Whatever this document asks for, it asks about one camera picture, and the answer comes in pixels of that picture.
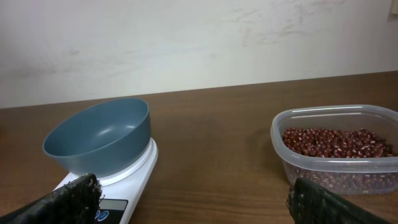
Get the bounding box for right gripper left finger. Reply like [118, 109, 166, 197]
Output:
[1, 174, 102, 224]

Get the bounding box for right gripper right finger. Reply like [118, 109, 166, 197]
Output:
[286, 177, 389, 224]

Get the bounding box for white digital kitchen scale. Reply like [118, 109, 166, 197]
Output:
[52, 137, 159, 224]

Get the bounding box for blue-grey plastic bowl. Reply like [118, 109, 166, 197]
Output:
[42, 98, 151, 177]

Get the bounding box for red adzuki beans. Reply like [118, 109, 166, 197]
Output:
[282, 128, 397, 194]

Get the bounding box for clear plastic food container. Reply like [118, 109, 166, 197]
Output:
[271, 105, 397, 195]

